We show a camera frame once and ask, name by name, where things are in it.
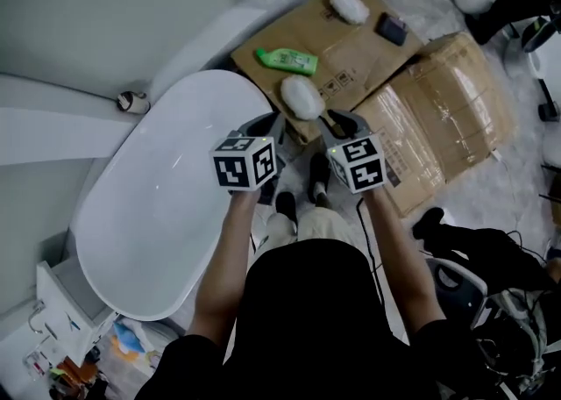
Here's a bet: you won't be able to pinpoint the person's black shirt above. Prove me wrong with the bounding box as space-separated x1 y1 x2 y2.
134 238 487 400

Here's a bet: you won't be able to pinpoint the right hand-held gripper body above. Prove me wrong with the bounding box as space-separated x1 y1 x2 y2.
316 109 387 195

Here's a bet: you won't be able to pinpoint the person's black shoe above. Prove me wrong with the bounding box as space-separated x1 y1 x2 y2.
275 191 300 233
308 152 332 204

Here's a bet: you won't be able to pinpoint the blue and orange toy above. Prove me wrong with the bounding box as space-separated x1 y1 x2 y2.
108 318 149 363

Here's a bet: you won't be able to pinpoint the black office chair base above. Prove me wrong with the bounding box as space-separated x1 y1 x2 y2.
503 16 561 124

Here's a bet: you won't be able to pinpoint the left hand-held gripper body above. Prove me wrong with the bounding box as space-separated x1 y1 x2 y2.
209 111 288 196

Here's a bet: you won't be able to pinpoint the person's beige trousers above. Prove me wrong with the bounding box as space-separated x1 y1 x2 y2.
261 206 352 255

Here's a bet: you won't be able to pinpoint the grey and white chair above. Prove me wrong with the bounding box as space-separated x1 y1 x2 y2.
423 256 491 330

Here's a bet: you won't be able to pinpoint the dark grey rectangular pad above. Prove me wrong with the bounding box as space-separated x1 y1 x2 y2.
377 11 410 47

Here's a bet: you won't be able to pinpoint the white sink cabinet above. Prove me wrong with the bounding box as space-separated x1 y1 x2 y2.
33 259 120 374

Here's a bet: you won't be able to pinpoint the person's left forearm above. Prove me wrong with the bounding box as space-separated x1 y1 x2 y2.
185 189 264 346

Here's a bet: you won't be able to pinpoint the black cable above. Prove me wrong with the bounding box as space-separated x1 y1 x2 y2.
355 196 388 318

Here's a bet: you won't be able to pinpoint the tape-wrapped brown cardboard box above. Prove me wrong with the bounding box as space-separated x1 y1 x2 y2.
349 31 519 218

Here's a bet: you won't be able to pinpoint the green detergent bottle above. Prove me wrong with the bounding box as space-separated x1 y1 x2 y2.
255 46 320 77

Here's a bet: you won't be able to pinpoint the white oval bathtub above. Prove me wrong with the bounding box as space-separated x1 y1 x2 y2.
68 68 276 323

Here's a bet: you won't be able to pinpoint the white fluffy cleaning tool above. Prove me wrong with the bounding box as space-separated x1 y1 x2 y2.
328 0 371 25
280 74 327 122

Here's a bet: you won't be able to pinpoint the person's right black shoe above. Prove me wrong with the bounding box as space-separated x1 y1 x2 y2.
308 152 332 204

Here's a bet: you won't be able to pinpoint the person's right forearm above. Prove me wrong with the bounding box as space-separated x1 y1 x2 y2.
360 189 449 343

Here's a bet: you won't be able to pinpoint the person's left black shoe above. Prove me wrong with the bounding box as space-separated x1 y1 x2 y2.
275 191 300 233

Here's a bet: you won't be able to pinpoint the flat brown cardboard box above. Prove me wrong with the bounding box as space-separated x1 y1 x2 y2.
230 0 425 146

